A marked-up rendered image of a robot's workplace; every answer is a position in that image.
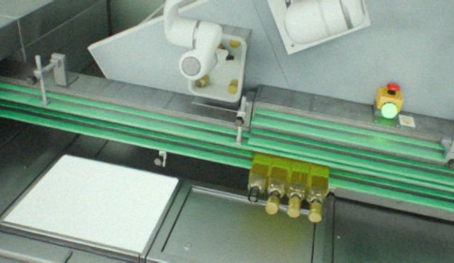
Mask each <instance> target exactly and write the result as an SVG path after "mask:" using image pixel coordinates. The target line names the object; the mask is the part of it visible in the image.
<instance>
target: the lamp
mask: <svg viewBox="0 0 454 263"><path fill-rule="evenodd" d="M382 114H383V115H384V116H385V117H386V118H392V117H394V116H395V115H396V114H397V106H396V104H394V103H392V102H386V103H384V104H383V105H382Z"/></svg>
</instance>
